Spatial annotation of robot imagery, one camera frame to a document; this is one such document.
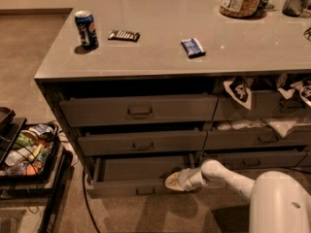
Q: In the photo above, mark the dark wire object on counter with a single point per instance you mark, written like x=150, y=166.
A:
x=307, y=34

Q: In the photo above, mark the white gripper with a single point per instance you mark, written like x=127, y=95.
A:
x=189, y=180

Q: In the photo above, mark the grey drawer cabinet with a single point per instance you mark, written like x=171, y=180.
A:
x=258, y=49

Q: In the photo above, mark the black cart with trays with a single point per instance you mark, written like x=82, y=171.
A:
x=30, y=204

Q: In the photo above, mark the white plastic bag in drawer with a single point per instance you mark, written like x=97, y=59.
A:
x=281, y=125

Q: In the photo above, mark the white blue packet in tray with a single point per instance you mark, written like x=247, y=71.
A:
x=40, y=132

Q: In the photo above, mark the grey drawer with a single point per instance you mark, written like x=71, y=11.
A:
x=258, y=159
x=255, y=138
x=265, y=103
x=80, y=112
x=118, y=177
x=128, y=143

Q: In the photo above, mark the blue Pepsi soda can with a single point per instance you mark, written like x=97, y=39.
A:
x=86, y=27

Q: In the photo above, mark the orange snack in tray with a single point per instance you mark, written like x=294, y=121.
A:
x=33, y=169

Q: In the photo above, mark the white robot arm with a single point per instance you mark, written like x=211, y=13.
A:
x=278, y=202

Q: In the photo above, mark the dark striped snack bar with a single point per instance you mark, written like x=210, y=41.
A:
x=124, y=35

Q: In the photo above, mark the black white chip bag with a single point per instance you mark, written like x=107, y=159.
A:
x=302, y=87
x=239, y=91

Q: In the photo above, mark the blue snack packet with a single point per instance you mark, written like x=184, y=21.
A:
x=193, y=48

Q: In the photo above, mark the dark metallic kettle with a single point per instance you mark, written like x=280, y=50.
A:
x=295, y=8

